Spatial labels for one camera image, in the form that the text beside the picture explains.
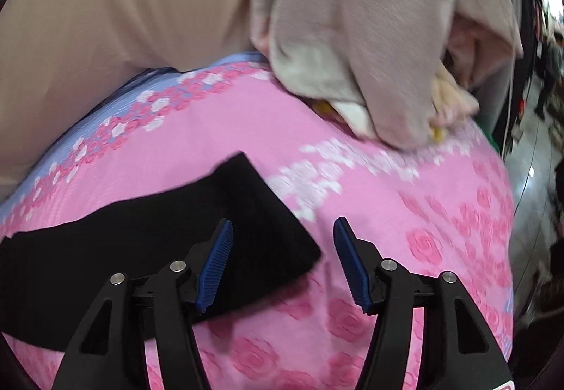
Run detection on pale floral blanket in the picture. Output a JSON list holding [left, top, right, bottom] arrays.
[[249, 0, 525, 150]]

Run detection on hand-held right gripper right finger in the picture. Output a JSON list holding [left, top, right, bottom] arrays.
[[333, 217, 514, 390]]

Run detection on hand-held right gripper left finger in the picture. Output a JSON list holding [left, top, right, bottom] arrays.
[[52, 219, 234, 390]]

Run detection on beige cloth backdrop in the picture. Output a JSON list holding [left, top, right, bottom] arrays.
[[0, 0, 283, 201]]

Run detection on black pants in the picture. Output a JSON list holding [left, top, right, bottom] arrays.
[[0, 152, 322, 351]]

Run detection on pink floral bed sheet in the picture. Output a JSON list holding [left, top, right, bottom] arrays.
[[0, 53, 515, 390]]

